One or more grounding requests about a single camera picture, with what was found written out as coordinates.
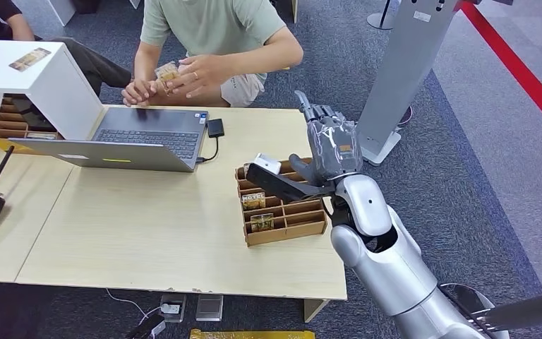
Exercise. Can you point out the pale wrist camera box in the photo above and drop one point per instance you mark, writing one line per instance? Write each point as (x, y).
(267, 163)

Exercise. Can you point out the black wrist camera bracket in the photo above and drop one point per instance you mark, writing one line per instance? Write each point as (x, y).
(275, 185)

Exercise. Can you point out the person's left hand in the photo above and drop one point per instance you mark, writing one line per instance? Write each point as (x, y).
(201, 75)

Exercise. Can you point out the round stanchion base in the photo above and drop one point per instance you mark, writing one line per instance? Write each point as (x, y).
(378, 21)

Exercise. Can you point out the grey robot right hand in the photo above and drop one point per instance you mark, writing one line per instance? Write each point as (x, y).
(334, 145)

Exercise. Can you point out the dark grey bar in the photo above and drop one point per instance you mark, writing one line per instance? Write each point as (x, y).
(528, 311)

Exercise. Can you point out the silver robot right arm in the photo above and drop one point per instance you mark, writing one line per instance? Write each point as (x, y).
(392, 271)

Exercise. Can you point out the white box shelf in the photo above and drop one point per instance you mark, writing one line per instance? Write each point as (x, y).
(60, 89)

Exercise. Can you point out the person's left forearm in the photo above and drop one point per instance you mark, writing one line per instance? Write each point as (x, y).
(261, 58)

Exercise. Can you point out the person's right forearm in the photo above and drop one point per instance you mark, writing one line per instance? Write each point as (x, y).
(144, 70)

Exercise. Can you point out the wooden slotted organiser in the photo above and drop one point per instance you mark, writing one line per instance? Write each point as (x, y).
(9, 124)

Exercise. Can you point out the floor socket with plug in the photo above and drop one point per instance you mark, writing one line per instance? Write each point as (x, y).
(173, 308)

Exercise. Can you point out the silver floor socket plate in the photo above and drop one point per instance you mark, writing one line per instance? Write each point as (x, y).
(209, 307)

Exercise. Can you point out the grey kiosk stand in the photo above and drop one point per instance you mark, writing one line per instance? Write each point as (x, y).
(402, 70)

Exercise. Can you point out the black usb adapter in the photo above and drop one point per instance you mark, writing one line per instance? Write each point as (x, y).
(215, 127)

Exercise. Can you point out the person's right hand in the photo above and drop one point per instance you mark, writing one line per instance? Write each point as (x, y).
(139, 91)

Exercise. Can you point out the grey open laptop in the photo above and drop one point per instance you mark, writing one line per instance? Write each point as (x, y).
(159, 135)

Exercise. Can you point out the white cabinet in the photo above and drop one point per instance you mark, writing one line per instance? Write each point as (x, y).
(60, 9)

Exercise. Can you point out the red barrier stripe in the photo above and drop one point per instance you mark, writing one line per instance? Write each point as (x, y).
(523, 77)

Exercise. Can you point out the yellow strip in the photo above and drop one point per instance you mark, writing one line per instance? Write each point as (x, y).
(252, 334)

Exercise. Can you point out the wooden slotted card box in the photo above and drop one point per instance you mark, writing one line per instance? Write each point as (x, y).
(299, 220)

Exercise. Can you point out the card on white shelf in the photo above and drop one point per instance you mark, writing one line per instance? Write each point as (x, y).
(29, 59)

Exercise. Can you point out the round chrome base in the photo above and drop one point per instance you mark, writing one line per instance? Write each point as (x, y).
(469, 299)

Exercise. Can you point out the black power adapter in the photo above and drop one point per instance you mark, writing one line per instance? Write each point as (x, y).
(149, 327)

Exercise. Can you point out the pale table leg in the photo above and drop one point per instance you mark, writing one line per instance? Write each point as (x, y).
(314, 309)

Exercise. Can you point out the yellow flat packet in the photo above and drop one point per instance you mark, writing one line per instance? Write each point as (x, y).
(7, 146)

